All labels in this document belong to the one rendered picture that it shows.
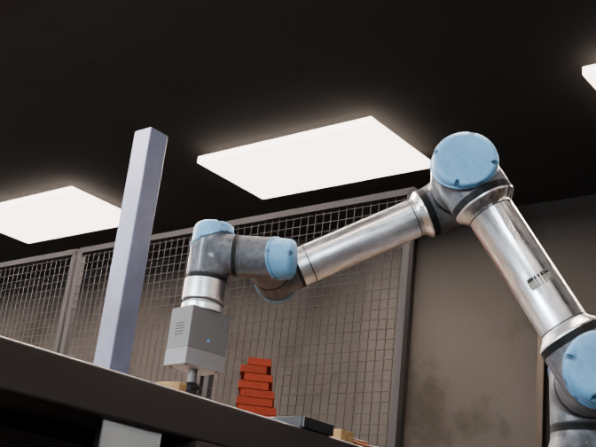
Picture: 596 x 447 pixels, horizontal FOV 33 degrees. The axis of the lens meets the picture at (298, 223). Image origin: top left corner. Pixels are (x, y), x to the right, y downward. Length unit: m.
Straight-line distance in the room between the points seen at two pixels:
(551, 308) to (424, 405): 4.51
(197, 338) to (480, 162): 0.58
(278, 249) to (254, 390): 1.14
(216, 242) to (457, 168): 0.44
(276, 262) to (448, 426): 4.39
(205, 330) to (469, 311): 4.52
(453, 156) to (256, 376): 1.27
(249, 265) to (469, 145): 0.44
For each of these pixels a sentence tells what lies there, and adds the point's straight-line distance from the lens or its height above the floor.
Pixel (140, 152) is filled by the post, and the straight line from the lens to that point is 4.18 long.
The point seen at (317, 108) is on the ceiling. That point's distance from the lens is 5.23.
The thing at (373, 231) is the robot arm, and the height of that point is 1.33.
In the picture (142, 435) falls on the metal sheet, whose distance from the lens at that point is 1.34.
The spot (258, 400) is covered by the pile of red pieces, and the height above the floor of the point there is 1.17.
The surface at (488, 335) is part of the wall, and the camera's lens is 6.10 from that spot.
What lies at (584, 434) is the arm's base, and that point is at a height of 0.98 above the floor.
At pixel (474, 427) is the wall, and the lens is 6.02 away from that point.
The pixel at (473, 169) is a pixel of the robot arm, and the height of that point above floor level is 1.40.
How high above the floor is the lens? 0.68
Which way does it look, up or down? 20 degrees up
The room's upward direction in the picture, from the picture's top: 7 degrees clockwise
